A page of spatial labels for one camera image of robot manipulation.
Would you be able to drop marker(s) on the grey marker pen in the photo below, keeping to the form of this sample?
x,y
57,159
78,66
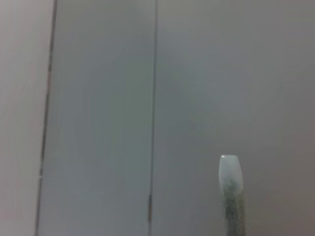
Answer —
x,y
231,196

